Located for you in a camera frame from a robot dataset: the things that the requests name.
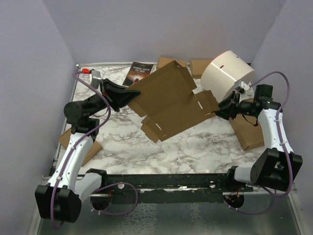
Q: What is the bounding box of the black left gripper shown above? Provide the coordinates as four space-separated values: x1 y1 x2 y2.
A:
85 78 141 116

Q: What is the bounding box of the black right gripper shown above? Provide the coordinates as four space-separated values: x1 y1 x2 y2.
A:
211 91 256 119

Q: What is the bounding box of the cardboard box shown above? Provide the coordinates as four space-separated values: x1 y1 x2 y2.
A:
190 59 213 79
58 128 103 166
229 114 264 151
156 57 187 70
128 61 219 142

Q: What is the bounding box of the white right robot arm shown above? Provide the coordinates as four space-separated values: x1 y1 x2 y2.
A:
216 84 303 192

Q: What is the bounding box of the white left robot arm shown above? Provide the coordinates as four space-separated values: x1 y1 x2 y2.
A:
35 79 140 223

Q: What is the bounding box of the Three Days To See book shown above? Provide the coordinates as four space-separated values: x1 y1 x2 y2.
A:
122 62 154 87

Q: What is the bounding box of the white cylindrical drum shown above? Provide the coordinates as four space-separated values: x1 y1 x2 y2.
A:
200 50 255 102

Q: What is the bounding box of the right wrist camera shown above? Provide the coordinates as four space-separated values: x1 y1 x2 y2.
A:
234 80 251 94

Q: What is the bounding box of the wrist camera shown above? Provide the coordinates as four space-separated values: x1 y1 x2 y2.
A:
234 80 251 94
82 69 101 89

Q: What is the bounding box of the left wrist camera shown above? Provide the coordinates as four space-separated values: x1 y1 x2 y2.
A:
82 69 101 89

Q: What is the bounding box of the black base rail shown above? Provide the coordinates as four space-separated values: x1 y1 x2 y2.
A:
92 170 253 204

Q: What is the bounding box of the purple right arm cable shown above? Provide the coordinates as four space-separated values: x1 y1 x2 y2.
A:
224 71 294 215

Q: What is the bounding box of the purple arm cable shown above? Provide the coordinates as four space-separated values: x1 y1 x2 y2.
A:
50 70 139 230
224 71 294 215

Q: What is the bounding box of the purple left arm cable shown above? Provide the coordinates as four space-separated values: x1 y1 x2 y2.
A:
50 70 139 230

